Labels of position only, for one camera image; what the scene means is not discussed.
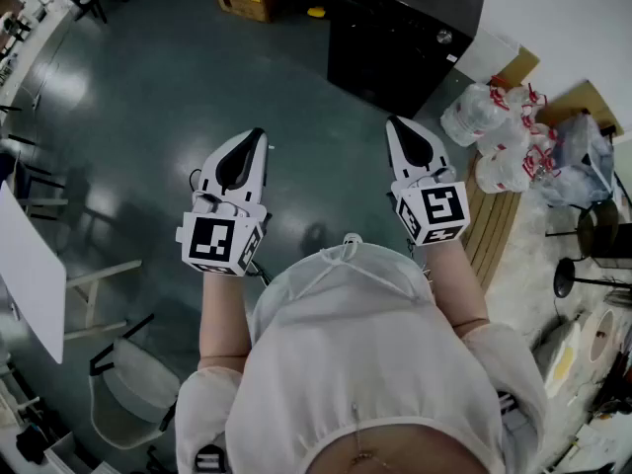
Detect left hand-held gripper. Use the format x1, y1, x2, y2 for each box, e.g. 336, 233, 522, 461
175, 126, 272, 278

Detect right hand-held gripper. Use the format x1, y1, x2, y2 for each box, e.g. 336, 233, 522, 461
385, 115, 471, 248

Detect person's right forearm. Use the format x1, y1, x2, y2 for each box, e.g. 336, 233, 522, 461
428, 238, 491, 339

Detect person's left forearm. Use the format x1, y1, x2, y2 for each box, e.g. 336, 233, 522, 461
197, 263, 254, 375

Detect clear plastic bags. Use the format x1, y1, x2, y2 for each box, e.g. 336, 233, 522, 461
440, 81, 511, 148

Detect wooden slatted pallet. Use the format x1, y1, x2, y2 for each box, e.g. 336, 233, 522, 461
462, 151, 525, 294

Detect clear plastic bag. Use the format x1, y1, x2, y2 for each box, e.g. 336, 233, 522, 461
539, 113, 617, 205

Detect black round-base stool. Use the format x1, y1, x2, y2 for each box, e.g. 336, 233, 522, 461
551, 256, 632, 299

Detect person's white top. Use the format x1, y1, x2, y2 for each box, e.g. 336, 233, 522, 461
174, 241, 550, 474

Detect white table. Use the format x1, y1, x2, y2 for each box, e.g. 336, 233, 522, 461
0, 180, 68, 365

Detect grey chair black legs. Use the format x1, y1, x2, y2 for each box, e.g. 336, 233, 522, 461
87, 312, 182, 452

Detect clear water bottle red handle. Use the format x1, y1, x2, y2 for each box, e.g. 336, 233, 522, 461
475, 149, 533, 194
475, 115, 533, 156

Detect pale wooden stool frame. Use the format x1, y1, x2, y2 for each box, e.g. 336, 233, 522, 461
62, 258, 144, 343

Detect black wire chair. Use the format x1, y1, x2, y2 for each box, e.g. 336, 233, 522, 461
544, 197, 632, 269

